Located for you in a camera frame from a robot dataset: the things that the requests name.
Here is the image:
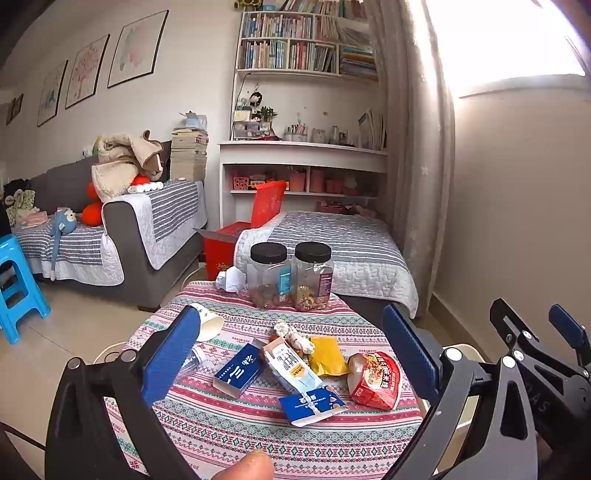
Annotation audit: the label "light blue tissue box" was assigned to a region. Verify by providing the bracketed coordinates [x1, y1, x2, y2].
[178, 111, 207, 131]

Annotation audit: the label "standing booklets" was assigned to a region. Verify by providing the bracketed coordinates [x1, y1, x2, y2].
[358, 108, 387, 151]

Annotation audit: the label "blue plastic stool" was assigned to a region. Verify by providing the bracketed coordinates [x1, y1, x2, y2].
[0, 233, 51, 344]

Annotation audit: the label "blue label plastic jar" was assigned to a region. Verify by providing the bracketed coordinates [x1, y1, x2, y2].
[247, 242, 293, 309]

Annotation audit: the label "red snack bag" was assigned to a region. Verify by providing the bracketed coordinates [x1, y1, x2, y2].
[346, 352, 402, 411]

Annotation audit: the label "clear plastic bottle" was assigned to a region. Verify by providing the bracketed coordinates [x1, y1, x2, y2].
[178, 346, 206, 377]

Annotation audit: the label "white paper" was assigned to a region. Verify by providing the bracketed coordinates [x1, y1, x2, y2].
[216, 268, 249, 294]

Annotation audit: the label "beige curtain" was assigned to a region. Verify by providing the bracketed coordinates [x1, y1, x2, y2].
[365, 0, 458, 287]

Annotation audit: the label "brown plush toy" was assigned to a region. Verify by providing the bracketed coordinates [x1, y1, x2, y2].
[139, 130, 168, 182]

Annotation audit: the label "floral cloth toy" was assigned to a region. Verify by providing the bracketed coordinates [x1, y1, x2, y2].
[4, 188, 38, 223]

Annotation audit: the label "yellow wrapper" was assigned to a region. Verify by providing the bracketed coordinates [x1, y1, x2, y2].
[307, 336, 350, 377]

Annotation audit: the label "small framed wall picture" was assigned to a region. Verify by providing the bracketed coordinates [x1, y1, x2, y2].
[6, 93, 24, 125]

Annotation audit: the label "rows of shelf books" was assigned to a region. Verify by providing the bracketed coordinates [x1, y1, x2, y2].
[240, 0, 377, 77]

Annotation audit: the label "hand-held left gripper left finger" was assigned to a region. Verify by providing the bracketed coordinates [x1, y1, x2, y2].
[45, 305, 204, 480]

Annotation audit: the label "blue carton box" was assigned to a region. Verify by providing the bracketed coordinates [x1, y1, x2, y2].
[213, 340, 266, 398]

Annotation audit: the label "purple label plastic jar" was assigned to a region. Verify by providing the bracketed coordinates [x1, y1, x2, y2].
[291, 241, 334, 311]

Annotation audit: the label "red white-trimmed plush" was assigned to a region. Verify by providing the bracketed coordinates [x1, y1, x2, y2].
[128, 174, 163, 193]

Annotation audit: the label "orange plush toy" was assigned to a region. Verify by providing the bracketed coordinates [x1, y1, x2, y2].
[82, 182, 106, 227]

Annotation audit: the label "red open box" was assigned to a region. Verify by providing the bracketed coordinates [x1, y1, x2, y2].
[193, 180, 287, 282]

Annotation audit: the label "patterned striped tablecloth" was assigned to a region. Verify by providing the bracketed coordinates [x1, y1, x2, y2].
[104, 279, 428, 480]

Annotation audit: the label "striped quilted sofa cover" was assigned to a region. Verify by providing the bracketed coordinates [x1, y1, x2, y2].
[11, 222, 125, 287]
[102, 180, 207, 271]

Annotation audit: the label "blue monkey plush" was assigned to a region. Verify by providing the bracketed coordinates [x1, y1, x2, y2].
[48, 208, 78, 282]

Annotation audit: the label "white cable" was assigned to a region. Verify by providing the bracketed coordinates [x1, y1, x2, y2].
[92, 340, 127, 365]

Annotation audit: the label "striped grey bed quilt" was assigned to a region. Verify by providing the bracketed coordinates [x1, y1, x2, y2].
[235, 211, 419, 319]

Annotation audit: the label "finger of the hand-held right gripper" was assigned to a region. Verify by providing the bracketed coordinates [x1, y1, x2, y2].
[489, 298, 546, 366]
[549, 304, 591, 376]

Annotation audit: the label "white paper cup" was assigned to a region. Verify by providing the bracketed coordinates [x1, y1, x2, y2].
[187, 303, 225, 342]

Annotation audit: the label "white bookshelf unit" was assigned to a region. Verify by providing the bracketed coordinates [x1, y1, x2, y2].
[219, 0, 389, 232]

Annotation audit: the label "grey sofa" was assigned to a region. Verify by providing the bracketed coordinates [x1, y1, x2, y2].
[0, 138, 207, 311]

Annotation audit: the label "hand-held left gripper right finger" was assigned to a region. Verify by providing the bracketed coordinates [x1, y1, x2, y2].
[381, 303, 541, 480]

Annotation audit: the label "blue white snack packet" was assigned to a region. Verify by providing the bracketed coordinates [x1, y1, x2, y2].
[278, 387, 348, 426]

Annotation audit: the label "tissue wad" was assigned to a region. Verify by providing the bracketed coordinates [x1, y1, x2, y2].
[273, 320, 315, 356]

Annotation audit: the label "pink soft toy heap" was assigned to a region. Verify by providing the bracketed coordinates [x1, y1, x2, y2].
[316, 200, 380, 220]

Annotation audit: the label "bright window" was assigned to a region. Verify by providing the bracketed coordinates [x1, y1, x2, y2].
[425, 0, 587, 97]

